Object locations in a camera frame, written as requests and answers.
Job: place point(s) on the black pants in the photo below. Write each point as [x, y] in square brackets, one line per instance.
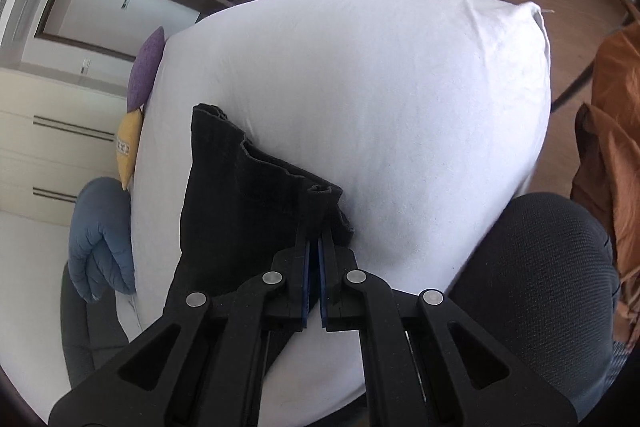
[240, 207]

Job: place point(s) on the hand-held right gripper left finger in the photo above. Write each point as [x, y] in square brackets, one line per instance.
[303, 268]

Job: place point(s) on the blue quilted jacket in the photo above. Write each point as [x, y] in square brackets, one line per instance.
[102, 237]

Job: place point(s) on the orange cloth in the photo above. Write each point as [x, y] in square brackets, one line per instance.
[610, 147]

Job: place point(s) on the cream drawer cabinet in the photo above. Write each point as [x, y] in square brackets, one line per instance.
[55, 147]

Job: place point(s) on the purple cushion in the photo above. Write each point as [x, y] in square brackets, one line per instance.
[145, 72]

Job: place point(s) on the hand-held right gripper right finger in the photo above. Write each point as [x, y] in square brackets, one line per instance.
[324, 268]

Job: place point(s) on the yellow cushion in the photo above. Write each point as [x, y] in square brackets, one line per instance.
[127, 147]

